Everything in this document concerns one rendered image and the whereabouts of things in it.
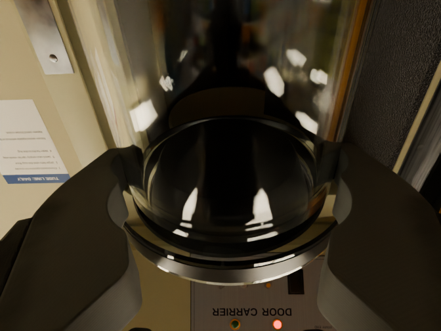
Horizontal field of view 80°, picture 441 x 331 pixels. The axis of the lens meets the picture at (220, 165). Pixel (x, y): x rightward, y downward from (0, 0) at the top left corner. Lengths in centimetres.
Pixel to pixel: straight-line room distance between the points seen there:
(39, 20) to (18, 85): 61
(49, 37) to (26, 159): 76
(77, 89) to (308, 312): 29
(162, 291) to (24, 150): 72
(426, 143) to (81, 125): 29
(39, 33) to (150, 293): 25
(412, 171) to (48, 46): 32
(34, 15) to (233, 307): 29
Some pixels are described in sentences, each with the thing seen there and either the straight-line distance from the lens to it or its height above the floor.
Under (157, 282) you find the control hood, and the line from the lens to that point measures 31.
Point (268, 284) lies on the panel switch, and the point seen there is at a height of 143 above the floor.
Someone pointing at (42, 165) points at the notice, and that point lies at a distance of 95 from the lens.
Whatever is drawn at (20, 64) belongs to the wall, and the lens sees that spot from 81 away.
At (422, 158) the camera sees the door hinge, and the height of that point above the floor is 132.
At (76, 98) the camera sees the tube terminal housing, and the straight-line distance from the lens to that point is 24.
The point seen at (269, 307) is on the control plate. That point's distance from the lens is 31.
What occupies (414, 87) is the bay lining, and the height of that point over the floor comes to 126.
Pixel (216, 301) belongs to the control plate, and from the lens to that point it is 30.
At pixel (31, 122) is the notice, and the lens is 87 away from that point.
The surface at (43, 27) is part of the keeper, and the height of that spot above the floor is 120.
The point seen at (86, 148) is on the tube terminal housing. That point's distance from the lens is 27.
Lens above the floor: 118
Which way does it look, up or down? 37 degrees up
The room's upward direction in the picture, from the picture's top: 177 degrees clockwise
